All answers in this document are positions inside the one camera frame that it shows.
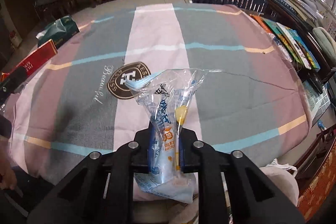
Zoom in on red cigarette box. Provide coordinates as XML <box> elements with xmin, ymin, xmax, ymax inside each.
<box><xmin>1</xmin><ymin>39</ymin><xmax>58</xmax><ymax>82</ymax></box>

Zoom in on clear plastic snack wrapper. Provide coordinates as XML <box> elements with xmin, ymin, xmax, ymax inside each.
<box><xmin>125</xmin><ymin>68</ymin><xmax>217</xmax><ymax>203</ymax></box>

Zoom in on white trash bin with bag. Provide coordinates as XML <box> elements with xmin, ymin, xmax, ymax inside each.
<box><xmin>168</xmin><ymin>159</ymin><xmax>299</xmax><ymax>223</ymax></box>

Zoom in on green tissue box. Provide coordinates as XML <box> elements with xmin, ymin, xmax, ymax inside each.
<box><xmin>36</xmin><ymin>15</ymin><xmax>80</xmax><ymax>49</ymax></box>

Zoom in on striped plaid tablecloth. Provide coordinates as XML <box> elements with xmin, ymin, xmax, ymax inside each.
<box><xmin>3</xmin><ymin>3</ymin><xmax>313</xmax><ymax>201</ymax></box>

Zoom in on colourful children's book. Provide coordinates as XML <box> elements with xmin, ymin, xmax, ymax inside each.
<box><xmin>250</xmin><ymin>14</ymin><xmax>321</xmax><ymax>72</ymax></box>

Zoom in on green round cushion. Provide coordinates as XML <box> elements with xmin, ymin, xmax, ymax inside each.
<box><xmin>313</xmin><ymin>27</ymin><xmax>336</xmax><ymax>67</ymax></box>

